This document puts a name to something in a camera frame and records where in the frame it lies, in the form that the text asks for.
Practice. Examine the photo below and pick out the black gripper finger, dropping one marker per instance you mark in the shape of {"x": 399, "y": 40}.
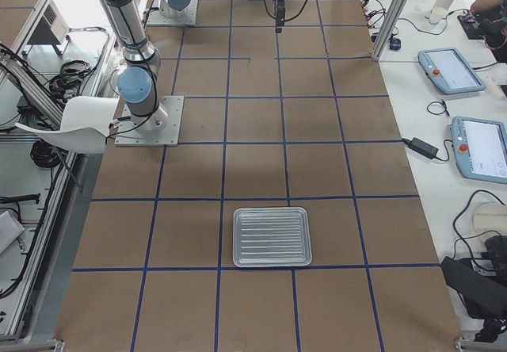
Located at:
{"x": 279, "y": 20}

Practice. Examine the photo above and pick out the silver metal tray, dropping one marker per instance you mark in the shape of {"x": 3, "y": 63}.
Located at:
{"x": 271, "y": 237}

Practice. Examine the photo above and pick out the brown paper table mat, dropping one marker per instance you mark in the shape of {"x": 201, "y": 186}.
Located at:
{"x": 296, "y": 119}

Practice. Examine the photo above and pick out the upper blue teach pendant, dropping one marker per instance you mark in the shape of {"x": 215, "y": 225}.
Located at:
{"x": 449, "y": 71}

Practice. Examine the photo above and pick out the blue teach pendant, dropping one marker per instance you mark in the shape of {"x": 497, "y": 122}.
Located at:
{"x": 479, "y": 148}
{"x": 449, "y": 71}

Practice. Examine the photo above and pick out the black power adapter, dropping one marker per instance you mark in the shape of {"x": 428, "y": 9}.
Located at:
{"x": 421, "y": 147}

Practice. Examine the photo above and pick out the lower blue teach pendant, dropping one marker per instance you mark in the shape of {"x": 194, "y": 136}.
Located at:
{"x": 479, "y": 148}

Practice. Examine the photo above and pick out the aluminium frame post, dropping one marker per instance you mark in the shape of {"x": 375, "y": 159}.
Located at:
{"x": 393, "y": 14}

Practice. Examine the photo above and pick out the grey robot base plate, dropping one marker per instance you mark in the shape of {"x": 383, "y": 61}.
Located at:
{"x": 170, "y": 122}

